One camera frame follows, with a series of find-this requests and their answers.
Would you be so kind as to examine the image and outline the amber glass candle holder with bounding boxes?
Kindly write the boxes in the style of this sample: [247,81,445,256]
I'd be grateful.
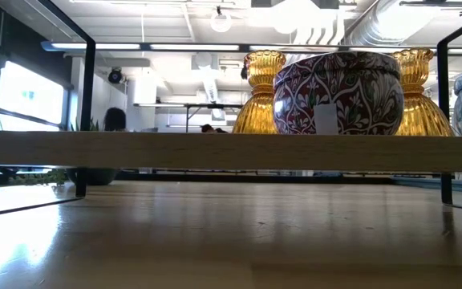
[233,50,287,135]
[391,47,456,136]

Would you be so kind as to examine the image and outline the maroon patterned candle holder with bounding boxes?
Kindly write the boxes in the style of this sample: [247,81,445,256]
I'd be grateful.
[273,51,405,136]

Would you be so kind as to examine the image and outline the wooden shelf riser black legs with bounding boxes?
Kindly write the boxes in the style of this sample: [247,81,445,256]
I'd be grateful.
[0,0,462,220]

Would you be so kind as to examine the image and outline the person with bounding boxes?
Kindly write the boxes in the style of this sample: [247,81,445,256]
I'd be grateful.
[103,107,128,132]
[200,123,229,134]

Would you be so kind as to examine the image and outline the round white ceiling lamp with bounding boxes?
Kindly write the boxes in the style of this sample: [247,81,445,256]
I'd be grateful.
[209,11,233,34]

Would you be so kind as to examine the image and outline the potted green succulent plant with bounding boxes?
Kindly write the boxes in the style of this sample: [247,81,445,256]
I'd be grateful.
[8,117,118,186]

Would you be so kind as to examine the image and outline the long linear ceiling light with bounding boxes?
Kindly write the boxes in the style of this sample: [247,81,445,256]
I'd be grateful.
[41,41,462,56]

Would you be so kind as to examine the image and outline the large window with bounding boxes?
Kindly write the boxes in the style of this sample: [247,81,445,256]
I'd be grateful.
[0,59,71,132]

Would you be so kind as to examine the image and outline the black track light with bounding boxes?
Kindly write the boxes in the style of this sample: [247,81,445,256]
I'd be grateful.
[399,0,462,18]

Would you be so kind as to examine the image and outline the black metal table frame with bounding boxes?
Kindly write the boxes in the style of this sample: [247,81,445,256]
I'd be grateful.
[0,163,462,193]

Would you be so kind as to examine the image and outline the silver ventilation duct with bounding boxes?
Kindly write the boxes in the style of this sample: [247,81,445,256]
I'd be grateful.
[341,0,428,53]

